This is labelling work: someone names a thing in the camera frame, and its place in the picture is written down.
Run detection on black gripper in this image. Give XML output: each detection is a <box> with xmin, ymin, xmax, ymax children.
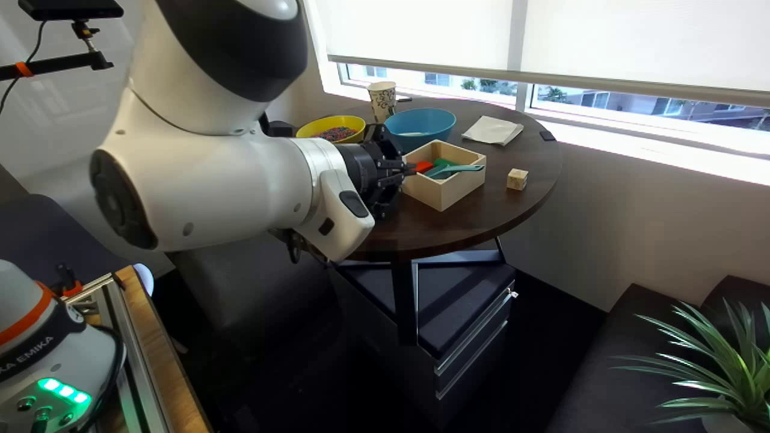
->
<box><xmin>339</xmin><ymin>128</ymin><xmax>416</xmax><ymax>219</ymax></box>

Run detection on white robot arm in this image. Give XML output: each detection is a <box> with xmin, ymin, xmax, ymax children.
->
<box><xmin>0</xmin><ymin>0</ymin><xmax>402</xmax><ymax>262</ymax></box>

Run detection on yellow bowl with beads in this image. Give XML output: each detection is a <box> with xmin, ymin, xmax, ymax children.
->
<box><xmin>296</xmin><ymin>116</ymin><xmax>365</xmax><ymax>145</ymax></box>

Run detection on blue bowl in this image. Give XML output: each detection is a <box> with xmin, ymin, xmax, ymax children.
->
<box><xmin>384</xmin><ymin>109</ymin><xmax>457</xmax><ymax>154</ymax></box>

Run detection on red block in box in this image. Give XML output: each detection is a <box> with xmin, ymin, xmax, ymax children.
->
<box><xmin>414</xmin><ymin>161</ymin><xmax>433</xmax><ymax>173</ymax></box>

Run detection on teal scoop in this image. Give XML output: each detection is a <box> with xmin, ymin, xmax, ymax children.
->
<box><xmin>425</xmin><ymin>163</ymin><xmax>485</xmax><ymax>180</ymax></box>

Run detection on wooden box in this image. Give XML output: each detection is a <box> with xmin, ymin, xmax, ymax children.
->
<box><xmin>402</xmin><ymin>140</ymin><xmax>485</xmax><ymax>211</ymax></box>

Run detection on patterned paper cup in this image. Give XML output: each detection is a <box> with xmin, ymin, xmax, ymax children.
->
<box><xmin>367</xmin><ymin>81</ymin><xmax>396</xmax><ymax>126</ymax></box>

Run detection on round dark wooden table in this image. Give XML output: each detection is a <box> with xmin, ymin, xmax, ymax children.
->
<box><xmin>284</xmin><ymin>93</ymin><xmax>566</xmax><ymax>350</ymax></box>

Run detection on white napkin near window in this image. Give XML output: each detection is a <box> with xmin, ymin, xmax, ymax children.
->
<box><xmin>462</xmin><ymin>116</ymin><xmax>522</xmax><ymax>148</ymax></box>

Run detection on wooden cube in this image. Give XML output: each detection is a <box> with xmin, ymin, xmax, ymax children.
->
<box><xmin>504</xmin><ymin>168</ymin><xmax>529</xmax><ymax>191</ymax></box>

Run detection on dark filing cabinet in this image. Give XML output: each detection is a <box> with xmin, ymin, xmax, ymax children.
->
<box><xmin>329</xmin><ymin>250</ymin><xmax>516</xmax><ymax>429</ymax></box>

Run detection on green potted plant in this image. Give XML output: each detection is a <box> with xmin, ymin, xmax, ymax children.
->
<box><xmin>615</xmin><ymin>301</ymin><xmax>770</xmax><ymax>433</ymax></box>

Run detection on aluminium frame robot mount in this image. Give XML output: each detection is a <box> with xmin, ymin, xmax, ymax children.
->
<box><xmin>71</xmin><ymin>265</ymin><xmax>209</xmax><ymax>433</ymax></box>

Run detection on camera on stand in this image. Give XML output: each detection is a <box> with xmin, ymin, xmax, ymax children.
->
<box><xmin>0</xmin><ymin>0</ymin><xmax>125</xmax><ymax>81</ymax></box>

